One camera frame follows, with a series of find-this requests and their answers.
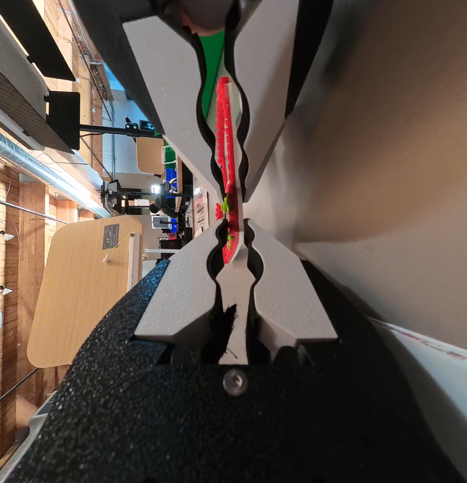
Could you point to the green board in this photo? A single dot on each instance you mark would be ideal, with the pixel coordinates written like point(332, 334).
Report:
point(212, 56)

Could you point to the lime green lego piece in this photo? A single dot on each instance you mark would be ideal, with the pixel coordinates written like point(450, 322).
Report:
point(226, 205)

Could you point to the small light wooden tabletop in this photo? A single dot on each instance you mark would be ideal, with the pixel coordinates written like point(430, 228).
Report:
point(150, 156)

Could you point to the light wooden tabletop with label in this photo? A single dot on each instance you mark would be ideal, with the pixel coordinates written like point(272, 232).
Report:
point(78, 294)

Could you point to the red curved lego piece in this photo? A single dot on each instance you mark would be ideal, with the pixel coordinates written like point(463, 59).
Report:
point(225, 132)

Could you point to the white poster with red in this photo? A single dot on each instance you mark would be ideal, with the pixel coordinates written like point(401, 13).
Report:
point(201, 211)

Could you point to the blue storage bin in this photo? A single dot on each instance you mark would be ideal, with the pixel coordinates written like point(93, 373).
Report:
point(171, 177)

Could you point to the grey acoustic ceiling panel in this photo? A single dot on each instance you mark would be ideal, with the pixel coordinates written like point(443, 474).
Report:
point(18, 94)

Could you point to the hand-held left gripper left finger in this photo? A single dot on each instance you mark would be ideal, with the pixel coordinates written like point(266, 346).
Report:
point(176, 298)

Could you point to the black monitor on arm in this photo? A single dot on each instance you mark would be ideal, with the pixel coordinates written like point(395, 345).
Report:
point(63, 119)

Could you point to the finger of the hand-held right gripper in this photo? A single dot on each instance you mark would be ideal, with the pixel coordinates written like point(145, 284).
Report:
point(267, 75)
point(165, 83)

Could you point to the green storage bin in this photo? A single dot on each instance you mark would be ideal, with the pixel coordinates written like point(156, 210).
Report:
point(170, 154)

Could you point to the black ceiling panel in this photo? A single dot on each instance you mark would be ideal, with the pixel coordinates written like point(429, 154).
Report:
point(40, 41)

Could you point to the silver ventilation duct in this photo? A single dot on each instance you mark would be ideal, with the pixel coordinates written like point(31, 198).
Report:
point(37, 166)

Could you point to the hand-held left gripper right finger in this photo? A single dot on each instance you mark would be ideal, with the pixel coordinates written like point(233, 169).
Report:
point(290, 302)

